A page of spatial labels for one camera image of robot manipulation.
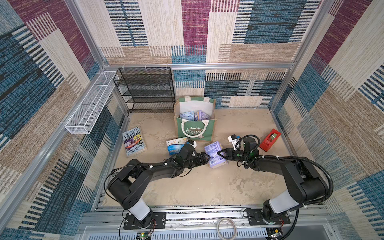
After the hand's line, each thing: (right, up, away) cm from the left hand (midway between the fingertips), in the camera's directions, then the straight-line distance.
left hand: (207, 158), depth 87 cm
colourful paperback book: (-47, +8, +13) cm, 50 cm away
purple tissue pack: (-2, +25, +10) cm, 27 cm away
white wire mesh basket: (-60, +22, -16) cm, 66 cm away
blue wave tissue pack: (-20, +6, +3) cm, 21 cm away
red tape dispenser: (+41, +9, +9) cm, 43 cm away
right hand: (+8, +2, +2) cm, 8 cm away
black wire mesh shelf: (-42, +45, +22) cm, 65 cm away
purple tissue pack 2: (+5, -1, -2) cm, 5 cm away
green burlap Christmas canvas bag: (-7, +16, +7) cm, 19 cm away
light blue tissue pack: (-12, +26, +15) cm, 32 cm away
